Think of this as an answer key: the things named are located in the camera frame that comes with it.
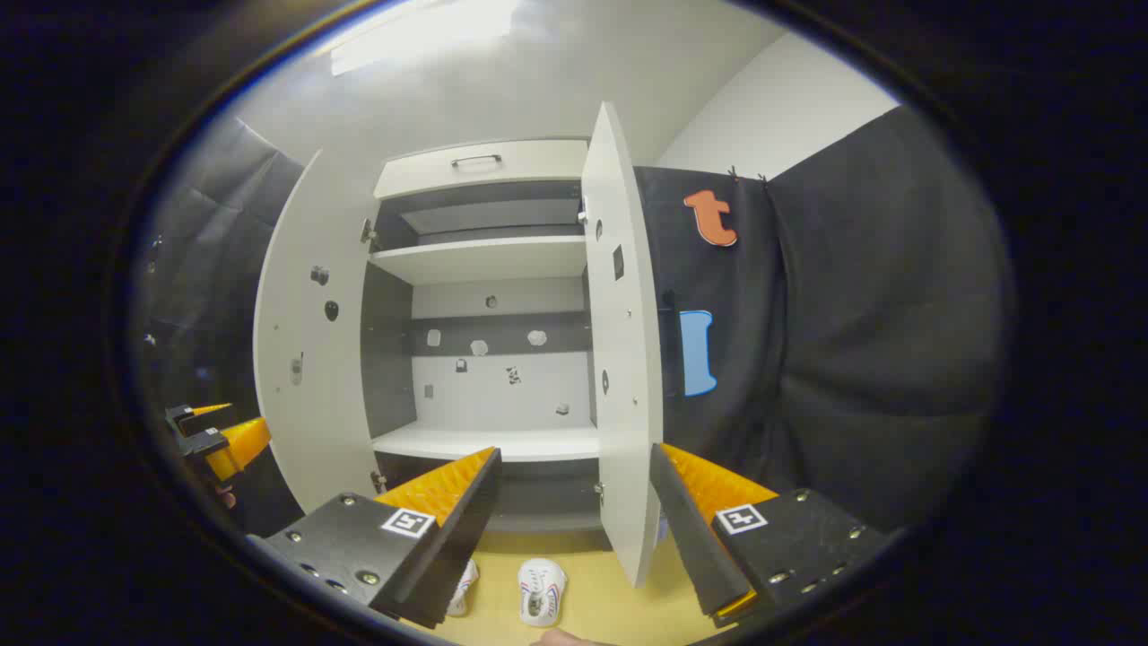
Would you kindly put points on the white shoe cabinet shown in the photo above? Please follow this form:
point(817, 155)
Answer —
point(502, 395)

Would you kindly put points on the white cabinet shelf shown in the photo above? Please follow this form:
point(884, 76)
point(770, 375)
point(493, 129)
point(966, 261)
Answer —
point(502, 442)
point(484, 260)

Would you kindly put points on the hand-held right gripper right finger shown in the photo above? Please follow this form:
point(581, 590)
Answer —
point(695, 547)

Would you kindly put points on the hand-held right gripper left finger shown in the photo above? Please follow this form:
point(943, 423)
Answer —
point(457, 538)

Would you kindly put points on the white cabinet door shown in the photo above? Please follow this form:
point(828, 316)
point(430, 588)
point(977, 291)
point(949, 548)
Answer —
point(623, 404)
point(309, 404)

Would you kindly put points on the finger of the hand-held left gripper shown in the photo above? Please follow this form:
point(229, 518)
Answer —
point(202, 418)
point(235, 444)

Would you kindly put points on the white shoe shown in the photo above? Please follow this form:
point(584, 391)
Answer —
point(542, 592)
point(465, 588)

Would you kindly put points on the white cabinet drawer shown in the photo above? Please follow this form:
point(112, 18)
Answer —
point(538, 166)

